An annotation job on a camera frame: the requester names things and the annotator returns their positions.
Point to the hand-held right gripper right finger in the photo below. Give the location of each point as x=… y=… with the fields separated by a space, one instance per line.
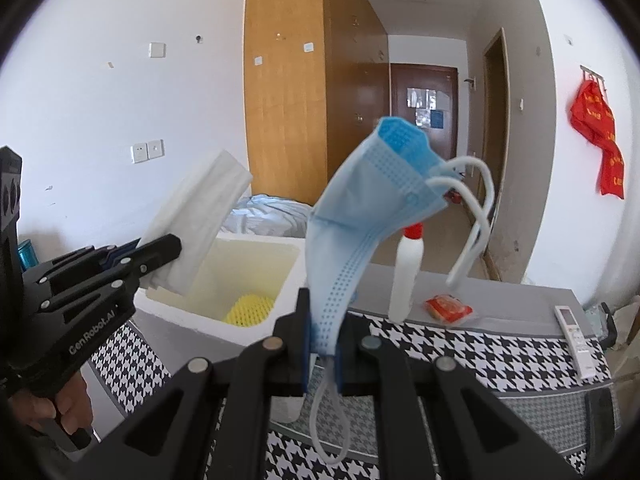
x=350 y=370

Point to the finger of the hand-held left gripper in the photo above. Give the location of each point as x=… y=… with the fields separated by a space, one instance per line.
x=75 y=262
x=155 y=255

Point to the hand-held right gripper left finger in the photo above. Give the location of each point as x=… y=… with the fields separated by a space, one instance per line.
x=300 y=365

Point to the white tissue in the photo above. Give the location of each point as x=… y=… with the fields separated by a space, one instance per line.
x=200 y=210

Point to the white foam box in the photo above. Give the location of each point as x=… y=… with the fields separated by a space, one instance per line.
x=190 y=320

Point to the yellow foam net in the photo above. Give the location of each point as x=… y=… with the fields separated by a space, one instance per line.
x=250 y=310

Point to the blue face mask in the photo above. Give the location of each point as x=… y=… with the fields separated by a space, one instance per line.
x=360 y=195

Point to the person's left hand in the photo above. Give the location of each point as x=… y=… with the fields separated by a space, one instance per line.
x=72 y=405

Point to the teal bottle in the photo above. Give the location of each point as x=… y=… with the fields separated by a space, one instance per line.
x=28 y=255

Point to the houndstooth tablecloth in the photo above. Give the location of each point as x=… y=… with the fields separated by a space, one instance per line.
x=450 y=350

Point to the white pump bottle red top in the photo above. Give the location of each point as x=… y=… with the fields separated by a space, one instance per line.
x=406 y=275

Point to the red snack packet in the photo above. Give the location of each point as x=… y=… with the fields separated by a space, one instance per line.
x=450 y=309

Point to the light blue crumpled sheet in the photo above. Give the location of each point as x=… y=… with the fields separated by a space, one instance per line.
x=270 y=215

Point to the wooden wardrobe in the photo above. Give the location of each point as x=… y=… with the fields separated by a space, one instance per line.
x=285 y=110

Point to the red fire extinguisher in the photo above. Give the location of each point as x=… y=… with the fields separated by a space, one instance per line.
x=455 y=196

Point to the white remote control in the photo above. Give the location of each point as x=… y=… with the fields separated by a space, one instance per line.
x=575 y=340

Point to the black smartphone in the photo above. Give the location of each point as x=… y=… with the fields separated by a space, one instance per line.
x=602 y=417

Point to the dark brown entrance door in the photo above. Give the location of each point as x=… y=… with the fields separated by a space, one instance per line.
x=447 y=105

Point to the brown side door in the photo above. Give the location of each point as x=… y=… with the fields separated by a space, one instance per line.
x=495 y=110

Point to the red cloth hanging on hook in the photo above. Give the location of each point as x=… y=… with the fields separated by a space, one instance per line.
x=595 y=120

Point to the white double wall socket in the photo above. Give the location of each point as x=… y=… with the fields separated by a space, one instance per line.
x=147 y=151

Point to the white wall switch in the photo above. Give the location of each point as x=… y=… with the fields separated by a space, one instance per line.
x=157 y=49

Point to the metal wall hook rack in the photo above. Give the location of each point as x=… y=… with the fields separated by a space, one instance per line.
x=592 y=72

